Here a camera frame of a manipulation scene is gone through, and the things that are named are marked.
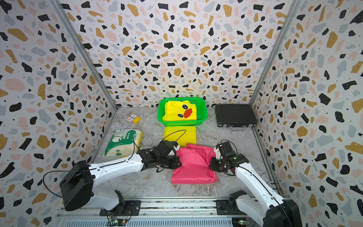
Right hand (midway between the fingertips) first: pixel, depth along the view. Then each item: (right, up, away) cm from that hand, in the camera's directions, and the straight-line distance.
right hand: (210, 165), depth 82 cm
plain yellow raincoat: (-16, +19, -6) cm, 25 cm away
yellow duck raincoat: (-20, +34, +35) cm, 53 cm away
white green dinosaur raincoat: (-56, +11, +12) cm, 58 cm away
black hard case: (+25, +29, +29) cm, 48 cm away
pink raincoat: (-9, +3, 0) cm, 9 cm away
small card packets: (-57, +28, +31) cm, 70 cm away
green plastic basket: (-2, +39, +35) cm, 52 cm away
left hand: (-15, +2, -3) cm, 16 cm away
